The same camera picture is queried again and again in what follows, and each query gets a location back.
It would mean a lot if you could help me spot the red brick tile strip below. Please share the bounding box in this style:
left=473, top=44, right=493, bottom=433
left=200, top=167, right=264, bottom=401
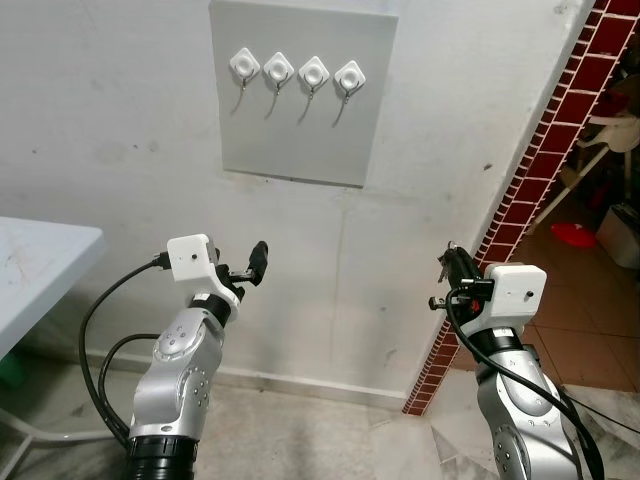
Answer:
left=402, top=0, right=640, bottom=417

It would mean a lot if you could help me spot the white folding table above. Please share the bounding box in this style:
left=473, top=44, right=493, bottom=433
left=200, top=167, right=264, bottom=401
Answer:
left=0, top=216, right=113, bottom=448

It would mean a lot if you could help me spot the grey hook board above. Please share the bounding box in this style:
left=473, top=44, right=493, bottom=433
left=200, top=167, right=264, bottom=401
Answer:
left=208, top=0, right=400, bottom=190

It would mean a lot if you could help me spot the red round disc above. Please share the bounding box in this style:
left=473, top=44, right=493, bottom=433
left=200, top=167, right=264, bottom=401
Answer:
left=549, top=221, right=599, bottom=250

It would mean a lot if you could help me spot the white high chair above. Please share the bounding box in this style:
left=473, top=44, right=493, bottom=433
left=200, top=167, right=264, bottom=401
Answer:
left=528, top=108, right=640, bottom=229

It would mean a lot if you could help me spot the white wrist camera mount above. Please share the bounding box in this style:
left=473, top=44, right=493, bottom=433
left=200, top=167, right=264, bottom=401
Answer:
left=482, top=262, right=549, bottom=334
left=166, top=233, right=220, bottom=288

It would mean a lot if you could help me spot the white adhesive wall hook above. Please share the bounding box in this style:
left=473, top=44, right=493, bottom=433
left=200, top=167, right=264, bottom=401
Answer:
left=228, top=47, right=263, bottom=115
left=262, top=51, right=297, bottom=122
left=296, top=55, right=332, bottom=127
left=331, top=59, right=368, bottom=129

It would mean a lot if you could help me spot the white storage bin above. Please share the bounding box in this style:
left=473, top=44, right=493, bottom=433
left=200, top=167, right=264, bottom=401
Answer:
left=597, top=204, right=640, bottom=270

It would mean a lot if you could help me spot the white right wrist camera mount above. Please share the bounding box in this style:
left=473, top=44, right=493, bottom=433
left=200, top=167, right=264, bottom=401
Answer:
left=482, top=262, right=549, bottom=334

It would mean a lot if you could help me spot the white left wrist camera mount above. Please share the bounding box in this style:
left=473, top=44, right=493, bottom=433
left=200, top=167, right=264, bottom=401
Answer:
left=166, top=233, right=220, bottom=288

